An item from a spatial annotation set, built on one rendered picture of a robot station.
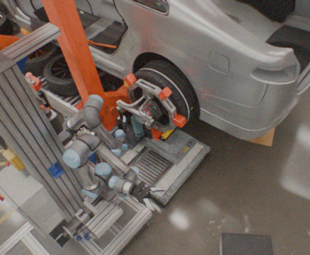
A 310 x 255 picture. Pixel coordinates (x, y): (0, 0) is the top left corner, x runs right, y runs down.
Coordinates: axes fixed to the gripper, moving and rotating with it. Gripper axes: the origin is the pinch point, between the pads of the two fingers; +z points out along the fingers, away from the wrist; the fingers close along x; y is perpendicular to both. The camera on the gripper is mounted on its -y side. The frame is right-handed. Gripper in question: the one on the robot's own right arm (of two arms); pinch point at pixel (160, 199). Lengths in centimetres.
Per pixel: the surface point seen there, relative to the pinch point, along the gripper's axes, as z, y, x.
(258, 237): 59, 83, -52
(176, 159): -39, 95, -107
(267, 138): 38, 99, -183
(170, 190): -32, 106, -76
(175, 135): -51, 83, -129
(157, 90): -51, -1, -94
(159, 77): -54, -8, -103
